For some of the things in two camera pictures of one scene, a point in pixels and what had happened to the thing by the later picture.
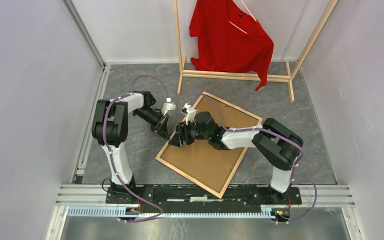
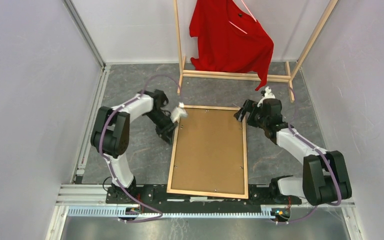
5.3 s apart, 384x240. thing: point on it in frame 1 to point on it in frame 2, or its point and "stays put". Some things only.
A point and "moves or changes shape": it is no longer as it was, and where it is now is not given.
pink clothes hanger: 250,13 stays put
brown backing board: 200,160 moves or changes shape
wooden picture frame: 201,184 to 209,156
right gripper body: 191,132 to 255,117
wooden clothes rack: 198,74 stays put
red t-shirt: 229,38 stays put
